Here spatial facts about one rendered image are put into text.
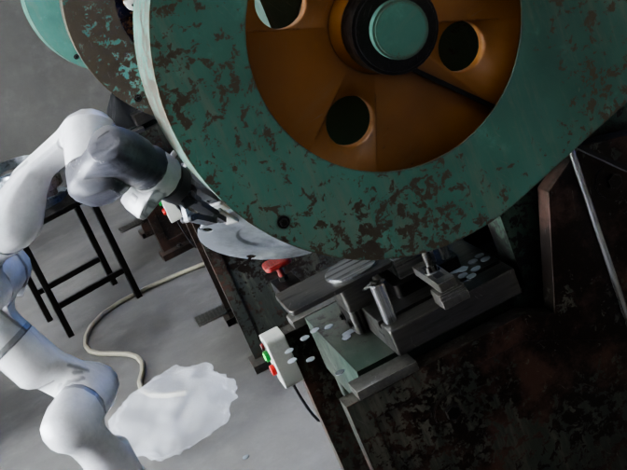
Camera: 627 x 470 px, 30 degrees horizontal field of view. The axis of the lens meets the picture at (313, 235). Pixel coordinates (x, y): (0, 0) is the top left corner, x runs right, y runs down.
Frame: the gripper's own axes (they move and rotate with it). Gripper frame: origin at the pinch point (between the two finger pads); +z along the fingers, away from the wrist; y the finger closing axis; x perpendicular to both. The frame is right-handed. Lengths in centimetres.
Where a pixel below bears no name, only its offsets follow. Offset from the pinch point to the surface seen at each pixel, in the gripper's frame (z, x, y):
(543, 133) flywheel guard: 5, -66, 2
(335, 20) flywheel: -28, -41, 17
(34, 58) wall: 390, 416, 354
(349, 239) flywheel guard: -11.6, -33.7, -16.7
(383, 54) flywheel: -28, -50, 7
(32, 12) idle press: 152, 197, 193
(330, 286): 29.7, -8.4, -9.0
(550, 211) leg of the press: 35, -57, -1
